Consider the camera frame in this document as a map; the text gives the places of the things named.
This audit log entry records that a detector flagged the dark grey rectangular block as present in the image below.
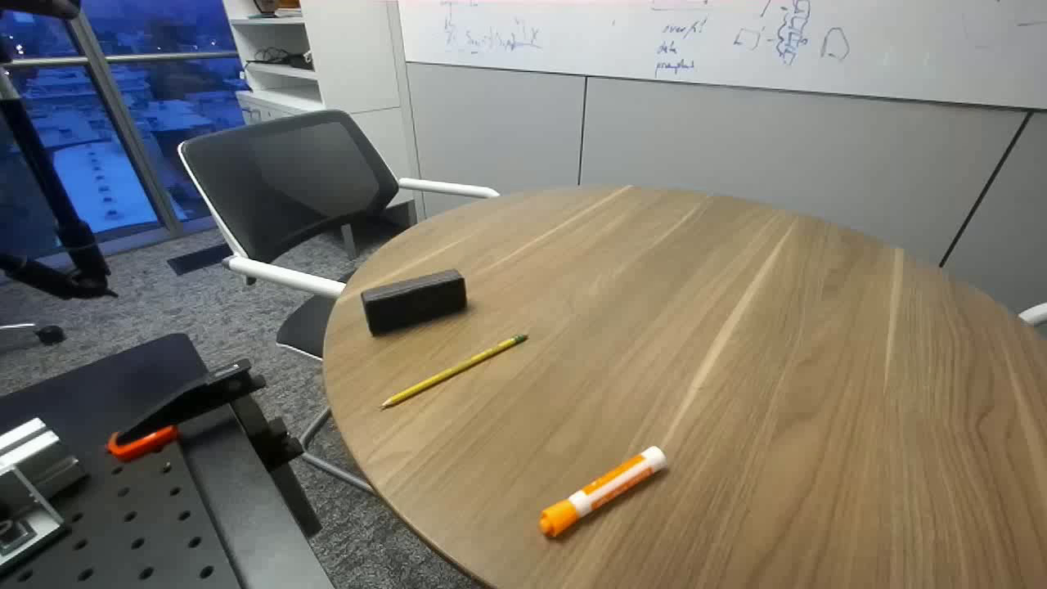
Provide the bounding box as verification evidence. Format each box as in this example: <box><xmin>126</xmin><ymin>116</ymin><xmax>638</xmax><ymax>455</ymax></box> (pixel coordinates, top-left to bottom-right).
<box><xmin>359</xmin><ymin>265</ymin><xmax>470</xmax><ymax>339</ymax></box>

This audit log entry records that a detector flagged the yellow pencil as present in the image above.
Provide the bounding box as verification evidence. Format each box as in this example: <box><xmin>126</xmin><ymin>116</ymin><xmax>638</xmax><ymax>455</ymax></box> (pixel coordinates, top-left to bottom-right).
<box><xmin>379</xmin><ymin>329</ymin><xmax>531</xmax><ymax>413</ymax></box>

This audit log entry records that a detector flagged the orange and white marker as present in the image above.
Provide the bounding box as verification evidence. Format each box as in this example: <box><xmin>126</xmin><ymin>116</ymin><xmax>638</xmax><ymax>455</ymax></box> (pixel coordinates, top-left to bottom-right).
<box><xmin>538</xmin><ymin>441</ymin><xmax>672</xmax><ymax>544</ymax></box>

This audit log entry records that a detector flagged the black mesh white-framed office chair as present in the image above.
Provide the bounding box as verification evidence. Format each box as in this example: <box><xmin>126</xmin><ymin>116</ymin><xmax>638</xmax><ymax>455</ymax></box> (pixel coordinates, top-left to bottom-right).
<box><xmin>173</xmin><ymin>107</ymin><xmax>503</xmax><ymax>495</ymax></box>

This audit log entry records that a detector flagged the whiteboard with blue writing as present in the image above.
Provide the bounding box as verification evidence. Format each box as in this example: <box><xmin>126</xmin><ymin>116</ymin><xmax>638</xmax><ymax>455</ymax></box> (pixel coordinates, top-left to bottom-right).
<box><xmin>395</xmin><ymin>0</ymin><xmax>1047</xmax><ymax>110</ymax></box>

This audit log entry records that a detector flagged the black floor plate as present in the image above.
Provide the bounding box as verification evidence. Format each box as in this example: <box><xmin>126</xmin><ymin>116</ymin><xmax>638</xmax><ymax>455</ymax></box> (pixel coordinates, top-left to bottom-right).
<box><xmin>168</xmin><ymin>240</ymin><xmax>235</xmax><ymax>279</ymax></box>

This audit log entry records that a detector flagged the white shelf cabinet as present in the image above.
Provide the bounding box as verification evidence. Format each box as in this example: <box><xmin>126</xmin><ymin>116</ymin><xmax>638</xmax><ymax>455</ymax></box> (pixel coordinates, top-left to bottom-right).
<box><xmin>221</xmin><ymin>0</ymin><xmax>422</xmax><ymax>217</ymax></box>

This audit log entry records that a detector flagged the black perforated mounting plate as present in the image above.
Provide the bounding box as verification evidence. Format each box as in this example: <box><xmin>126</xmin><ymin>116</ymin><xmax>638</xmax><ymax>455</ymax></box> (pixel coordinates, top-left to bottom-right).
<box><xmin>0</xmin><ymin>329</ymin><xmax>336</xmax><ymax>589</ymax></box>

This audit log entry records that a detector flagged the black tripod stand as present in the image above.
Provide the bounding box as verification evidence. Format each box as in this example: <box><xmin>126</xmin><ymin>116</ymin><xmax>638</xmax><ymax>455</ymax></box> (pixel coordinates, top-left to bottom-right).
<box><xmin>0</xmin><ymin>0</ymin><xmax>121</xmax><ymax>304</ymax></box>

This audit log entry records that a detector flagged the grey leg with black caster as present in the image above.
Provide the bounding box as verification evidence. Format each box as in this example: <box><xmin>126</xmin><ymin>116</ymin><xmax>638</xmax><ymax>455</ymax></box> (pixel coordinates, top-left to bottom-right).
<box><xmin>0</xmin><ymin>317</ymin><xmax>67</xmax><ymax>353</ymax></box>

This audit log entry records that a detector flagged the black clamp with orange handle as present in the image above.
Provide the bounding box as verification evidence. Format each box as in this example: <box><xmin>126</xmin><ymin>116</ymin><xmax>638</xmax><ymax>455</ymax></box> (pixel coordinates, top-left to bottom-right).
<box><xmin>106</xmin><ymin>359</ymin><xmax>270</xmax><ymax>463</ymax></box>

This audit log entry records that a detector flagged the glass window with grey frame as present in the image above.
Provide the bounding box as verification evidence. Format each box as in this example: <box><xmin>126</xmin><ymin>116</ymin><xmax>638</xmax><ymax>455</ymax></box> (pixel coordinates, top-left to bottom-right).
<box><xmin>0</xmin><ymin>0</ymin><xmax>256</xmax><ymax>257</ymax></box>

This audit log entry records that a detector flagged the aluminium bracket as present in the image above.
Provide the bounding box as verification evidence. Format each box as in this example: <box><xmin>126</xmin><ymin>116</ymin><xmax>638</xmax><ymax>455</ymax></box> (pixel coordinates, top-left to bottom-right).
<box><xmin>0</xmin><ymin>415</ymin><xmax>91</xmax><ymax>570</ymax></box>

